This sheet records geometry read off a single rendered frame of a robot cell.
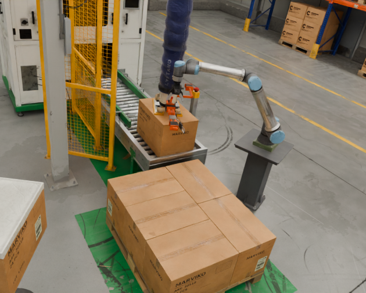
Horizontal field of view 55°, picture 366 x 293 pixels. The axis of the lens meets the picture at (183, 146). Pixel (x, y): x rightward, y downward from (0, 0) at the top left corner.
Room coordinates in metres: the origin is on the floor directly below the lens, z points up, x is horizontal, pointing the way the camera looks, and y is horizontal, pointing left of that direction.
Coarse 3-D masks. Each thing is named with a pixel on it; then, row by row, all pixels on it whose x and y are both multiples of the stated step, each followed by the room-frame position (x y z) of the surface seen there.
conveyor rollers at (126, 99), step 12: (108, 84) 4.67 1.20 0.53; (120, 84) 4.70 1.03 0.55; (120, 96) 4.32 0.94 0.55; (132, 96) 4.41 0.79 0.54; (120, 108) 4.02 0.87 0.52; (132, 108) 4.03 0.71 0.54; (120, 120) 3.65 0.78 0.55; (132, 120) 3.73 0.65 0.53; (132, 132) 3.45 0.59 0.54; (144, 144) 3.23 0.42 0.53; (156, 156) 3.03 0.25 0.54
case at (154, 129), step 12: (144, 108) 3.34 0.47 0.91; (144, 120) 3.32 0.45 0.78; (156, 120) 3.09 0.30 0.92; (168, 120) 3.08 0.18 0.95; (180, 120) 3.12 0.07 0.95; (192, 120) 3.16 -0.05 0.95; (144, 132) 3.30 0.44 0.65; (156, 132) 3.07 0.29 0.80; (168, 132) 3.01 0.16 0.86; (180, 132) 3.08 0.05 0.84; (192, 132) 3.16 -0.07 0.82; (156, 144) 3.05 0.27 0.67; (168, 144) 3.02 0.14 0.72; (180, 144) 3.09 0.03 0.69; (192, 144) 3.18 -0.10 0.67
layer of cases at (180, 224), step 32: (192, 160) 3.06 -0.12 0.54; (128, 192) 2.39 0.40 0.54; (160, 192) 2.46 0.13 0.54; (192, 192) 2.53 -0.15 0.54; (224, 192) 2.61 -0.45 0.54; (128, 224) 2.12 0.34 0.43; (160, 224) 2.07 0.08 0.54; (192, 224) 2.13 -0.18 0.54; (224, 224) 2.19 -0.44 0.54; (256, 224) 2.25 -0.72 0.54; (160, 256) 1.75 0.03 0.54; (192, 256) 1.80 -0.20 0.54; (224, 256) 1.85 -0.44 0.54; (256, 256) 2.04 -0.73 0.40; (160, 288) 1.64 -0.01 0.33; (192, 288) 1.68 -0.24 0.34
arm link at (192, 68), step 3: (186, 63) 2.97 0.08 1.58; (189, 63) 3.02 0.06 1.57; (192, 63) 3.00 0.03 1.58; (195, 63) 3.04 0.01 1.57; (186, 66) 2.94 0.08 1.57; (189, 66) 2.94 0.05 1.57; (192, 66) 2.95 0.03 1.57; (195, 66) 2.96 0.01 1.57; (198, 66) 2.96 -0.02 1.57; (186, 69) 2.93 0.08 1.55; (189, 69) 2.93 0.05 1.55; (192, 69) 2.94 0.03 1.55; (195, 69) 2.94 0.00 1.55; (198, 69) 2.95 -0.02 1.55; (186, 72) 2.93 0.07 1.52; (189, 72) 2.93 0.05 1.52; (192, 72) 2.94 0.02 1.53; (195, 72) 2.94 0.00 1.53; (198, 72) 2.95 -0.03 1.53
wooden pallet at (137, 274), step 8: (112, 224) 2.39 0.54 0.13; (112, 232) 2.40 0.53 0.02; (120, 240) 2.31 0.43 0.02; (120, 248) 2.22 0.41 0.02; (128, 256) 2.08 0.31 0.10; (128, 264) 2.07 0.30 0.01; (136, 272) 1.99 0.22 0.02; (144, 280) 1.83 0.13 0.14; (256, 280) 2.10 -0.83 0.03; (144, 288) 1.85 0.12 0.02; (224, 288) 1.88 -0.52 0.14
